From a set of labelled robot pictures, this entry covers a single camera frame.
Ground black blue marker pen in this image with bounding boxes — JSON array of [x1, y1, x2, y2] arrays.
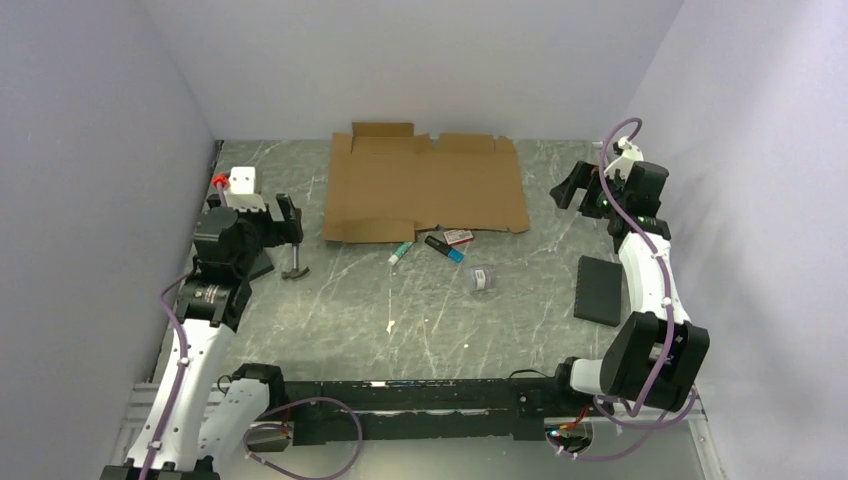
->
[[425, 235, 464, 264]]

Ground left black rectangular pad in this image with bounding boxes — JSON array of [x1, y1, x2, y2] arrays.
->
[[249, 250, 274, 281]]

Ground small red white box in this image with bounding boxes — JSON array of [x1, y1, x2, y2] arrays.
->
[[443, 229, 474, 246]]

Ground right black rectangular pad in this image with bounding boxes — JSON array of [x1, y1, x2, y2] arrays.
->
[[574, 256, 623, 327]]

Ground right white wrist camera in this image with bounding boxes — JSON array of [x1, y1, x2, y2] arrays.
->
[[604, 136, 644, 180]]

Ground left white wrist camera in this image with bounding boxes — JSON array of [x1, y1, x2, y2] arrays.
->
[[224, 166, 267, 212]]

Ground black handled claw hammer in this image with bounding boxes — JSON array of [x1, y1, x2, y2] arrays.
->
[[281, 243, 310, 281]]

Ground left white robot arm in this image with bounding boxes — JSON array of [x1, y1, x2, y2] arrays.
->
[[101, 194, 304, 479]]

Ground black rectangular pad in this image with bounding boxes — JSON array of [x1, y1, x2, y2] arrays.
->
[[249, 250, 274, 281], [574, 256, 623, 327]]

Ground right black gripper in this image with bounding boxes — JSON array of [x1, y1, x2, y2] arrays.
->
[[550, 161, 628, 220]]

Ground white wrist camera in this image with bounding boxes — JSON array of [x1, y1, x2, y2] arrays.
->
[[604, 136, 644, 180], [224, 166, 267, 212]]

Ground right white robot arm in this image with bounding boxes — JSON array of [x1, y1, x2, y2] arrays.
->
[[550, 161, 710, 415]]

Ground green white glue stick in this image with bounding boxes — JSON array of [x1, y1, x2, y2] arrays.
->
[[388, 242, 414, 266]]

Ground brown cardboard box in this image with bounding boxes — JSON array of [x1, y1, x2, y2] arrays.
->
[[322, 122, 530, 244]]

